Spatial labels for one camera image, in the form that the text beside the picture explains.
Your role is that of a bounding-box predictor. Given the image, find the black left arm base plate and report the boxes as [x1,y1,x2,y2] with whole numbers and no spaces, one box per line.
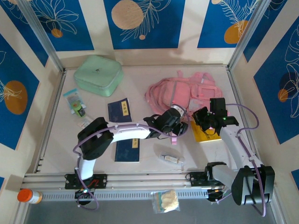
[64,174,108,189]

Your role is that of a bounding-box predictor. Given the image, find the small clear sticker packet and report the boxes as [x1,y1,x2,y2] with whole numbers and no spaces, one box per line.
[77,116,94,128]

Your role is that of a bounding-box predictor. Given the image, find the slotted grey cable duct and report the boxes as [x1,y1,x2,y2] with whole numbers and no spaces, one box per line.
[39,189,210,202]

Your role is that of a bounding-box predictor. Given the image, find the orange capped bottle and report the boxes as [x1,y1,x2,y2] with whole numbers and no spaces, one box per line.
[17,189,43,205]

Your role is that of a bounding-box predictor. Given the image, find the aluminium side rail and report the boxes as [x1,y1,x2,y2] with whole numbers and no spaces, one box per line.
[226,65,263,170]
[34,69,67,174]

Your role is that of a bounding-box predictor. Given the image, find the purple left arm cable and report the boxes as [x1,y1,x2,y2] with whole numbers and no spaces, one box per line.
[73,111,190,211]

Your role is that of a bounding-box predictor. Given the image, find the pink backpack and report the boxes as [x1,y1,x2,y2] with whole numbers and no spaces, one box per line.
[144,70,231,145]

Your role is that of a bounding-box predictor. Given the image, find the clear bag with cotton pads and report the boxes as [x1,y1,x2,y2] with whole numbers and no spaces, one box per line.
[150,189,181,213]

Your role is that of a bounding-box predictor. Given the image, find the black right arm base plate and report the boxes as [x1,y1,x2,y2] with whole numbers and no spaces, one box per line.
[186,172,225,187]

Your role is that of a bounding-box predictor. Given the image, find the blue notebook with yellow label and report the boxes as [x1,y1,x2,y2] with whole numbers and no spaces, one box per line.
[114,138,141,163]
[107,98,133,123]

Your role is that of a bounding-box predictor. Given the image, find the clear packet with green item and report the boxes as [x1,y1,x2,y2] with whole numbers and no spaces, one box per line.
[63,90,87,117]

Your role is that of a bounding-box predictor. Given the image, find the aluminium corner post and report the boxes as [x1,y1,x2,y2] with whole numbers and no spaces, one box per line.
[227,0,274,70]
[16,0,65,72]

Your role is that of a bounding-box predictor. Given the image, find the aluminium front rail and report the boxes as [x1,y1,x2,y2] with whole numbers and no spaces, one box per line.
[20,172,274,190]

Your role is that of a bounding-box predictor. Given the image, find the black connector bracket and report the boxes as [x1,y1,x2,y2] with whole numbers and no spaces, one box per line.
[206,188,232,205]
[74,189,95,206]

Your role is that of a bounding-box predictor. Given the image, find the mint green zip pouch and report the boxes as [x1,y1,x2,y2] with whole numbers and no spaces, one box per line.
[73,55,124,98]

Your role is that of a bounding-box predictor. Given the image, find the yellow book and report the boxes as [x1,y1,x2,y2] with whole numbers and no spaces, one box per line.
[190,120,222,143]

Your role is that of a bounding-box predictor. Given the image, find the clear bag with small tubes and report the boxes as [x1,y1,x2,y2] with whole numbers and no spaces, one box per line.
[153,143,186,166]

